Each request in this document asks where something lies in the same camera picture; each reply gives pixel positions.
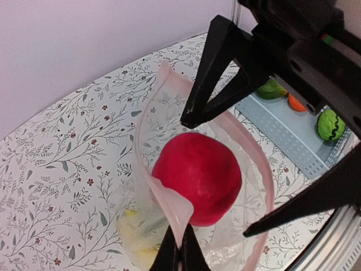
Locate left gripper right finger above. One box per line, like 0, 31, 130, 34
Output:
180, 224, 211, 271

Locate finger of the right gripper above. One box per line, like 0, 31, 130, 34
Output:
180, 15, 271, 128
243, 145, 360, 237

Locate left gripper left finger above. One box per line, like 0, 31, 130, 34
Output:
151, 226, 179, 271

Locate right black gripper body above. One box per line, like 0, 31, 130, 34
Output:
239, 1, 360, 135

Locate yellow toy bananas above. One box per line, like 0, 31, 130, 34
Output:
116, 209, 161, 270

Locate clear zip top bag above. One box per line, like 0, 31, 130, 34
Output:
116, 62, 274, 270

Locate light blue plastic basket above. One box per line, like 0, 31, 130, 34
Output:
235, 93, 354, 179

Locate red toy apple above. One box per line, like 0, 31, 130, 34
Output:
152, 132, 242, 227

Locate green orange toy mango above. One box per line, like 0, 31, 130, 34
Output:
256, 79, 288, 100

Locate green toy watermelon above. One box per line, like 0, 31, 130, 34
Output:
317, 109, 346, 141

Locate orange toy orange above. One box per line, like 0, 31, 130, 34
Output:
288, 94, 307, 112

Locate floral tablecloth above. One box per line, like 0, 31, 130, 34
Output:
1, 35, 335, 270

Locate right aluminium post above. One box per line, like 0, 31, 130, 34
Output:
231, 0, 242, 25

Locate aluminium front rail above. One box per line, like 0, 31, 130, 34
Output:
286, 206, 360, 270

